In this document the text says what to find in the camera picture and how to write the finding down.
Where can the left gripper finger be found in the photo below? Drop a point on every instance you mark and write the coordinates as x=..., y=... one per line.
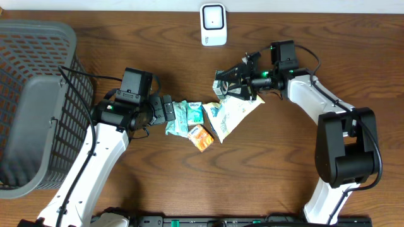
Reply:
x=169, y=115
x=167, y=102

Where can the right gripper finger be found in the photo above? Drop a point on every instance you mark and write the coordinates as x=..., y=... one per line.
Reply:
x=238, y=72
x=242, y=92

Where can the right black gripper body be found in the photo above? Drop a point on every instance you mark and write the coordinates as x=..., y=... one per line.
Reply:
x=261, y=79

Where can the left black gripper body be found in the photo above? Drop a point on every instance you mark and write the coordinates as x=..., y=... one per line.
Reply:
x=161, y=109

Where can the teal white tissue pack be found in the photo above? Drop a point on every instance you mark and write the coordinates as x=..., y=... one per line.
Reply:
x=179, y=126

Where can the small teal tissue pack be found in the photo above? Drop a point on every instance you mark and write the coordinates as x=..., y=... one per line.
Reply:
x=195, y=113

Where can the round black red tin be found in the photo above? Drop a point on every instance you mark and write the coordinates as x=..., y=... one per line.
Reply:
x=217, y=84

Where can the large white snack bag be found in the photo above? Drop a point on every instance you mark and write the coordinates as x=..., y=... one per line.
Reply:
x=225, y=116

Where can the orange small snack pack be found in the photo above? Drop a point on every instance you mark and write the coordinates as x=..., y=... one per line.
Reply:
x=200, y=137

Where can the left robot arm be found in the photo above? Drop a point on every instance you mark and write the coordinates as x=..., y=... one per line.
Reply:
x=114, y=122

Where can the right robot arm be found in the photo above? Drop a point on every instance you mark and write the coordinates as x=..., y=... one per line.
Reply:
x=347, y=154

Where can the white barcode scanner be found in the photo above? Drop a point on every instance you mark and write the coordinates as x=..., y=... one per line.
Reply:
x=213, y=20

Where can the grey plastic shopping basket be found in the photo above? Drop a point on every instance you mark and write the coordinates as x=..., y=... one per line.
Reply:
x=43, y=96

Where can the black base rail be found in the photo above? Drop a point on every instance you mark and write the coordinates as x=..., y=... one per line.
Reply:
x=240, y=221

